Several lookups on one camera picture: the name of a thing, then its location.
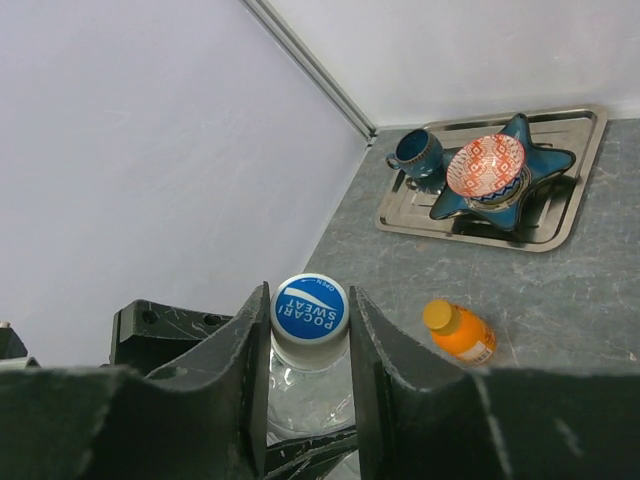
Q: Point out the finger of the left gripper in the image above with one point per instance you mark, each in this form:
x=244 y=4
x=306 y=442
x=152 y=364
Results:
x=311 y=457
x=147 y=335

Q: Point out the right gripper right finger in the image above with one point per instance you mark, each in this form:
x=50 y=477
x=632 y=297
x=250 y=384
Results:
x=419 y=416

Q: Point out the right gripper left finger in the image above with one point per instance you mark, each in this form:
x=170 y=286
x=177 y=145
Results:
x=199 y=416

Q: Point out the clear Pocari Sweat bottle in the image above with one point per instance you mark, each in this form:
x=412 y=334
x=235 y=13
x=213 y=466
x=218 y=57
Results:
x=304 y=404

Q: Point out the blue white bottle cap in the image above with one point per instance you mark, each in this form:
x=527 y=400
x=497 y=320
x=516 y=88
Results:
x=309 y=316

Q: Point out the orange juice bottle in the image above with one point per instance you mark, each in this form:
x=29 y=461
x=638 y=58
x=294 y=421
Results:
x=459 y=332

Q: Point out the metal tray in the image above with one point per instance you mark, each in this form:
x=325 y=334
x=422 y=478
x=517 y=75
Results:
x=548 y=214

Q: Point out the blue star-shaped dish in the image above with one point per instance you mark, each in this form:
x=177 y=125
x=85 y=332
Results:
x=542 y=165

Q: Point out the orange patterned bowl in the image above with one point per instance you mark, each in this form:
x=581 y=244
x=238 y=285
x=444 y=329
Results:
x=488 y=169

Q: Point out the blue mug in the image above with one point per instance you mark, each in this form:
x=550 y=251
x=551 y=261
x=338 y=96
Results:
x=418 y=154

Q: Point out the left aluminium frame post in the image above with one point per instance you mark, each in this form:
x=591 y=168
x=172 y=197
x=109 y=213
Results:
x=266 y=14

